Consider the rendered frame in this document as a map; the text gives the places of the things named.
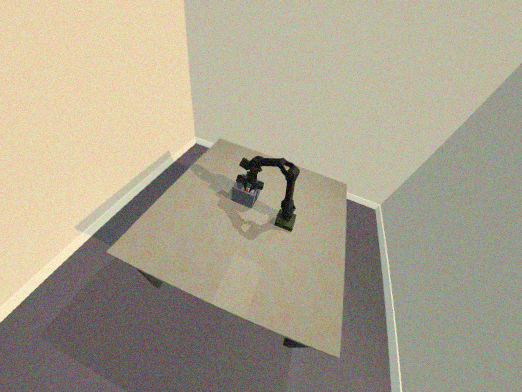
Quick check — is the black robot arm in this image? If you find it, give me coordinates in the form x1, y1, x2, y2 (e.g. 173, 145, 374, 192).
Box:
239, 156, 300, 222

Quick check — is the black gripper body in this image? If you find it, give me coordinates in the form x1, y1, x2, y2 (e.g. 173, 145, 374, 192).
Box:
236, 174, 264, 190

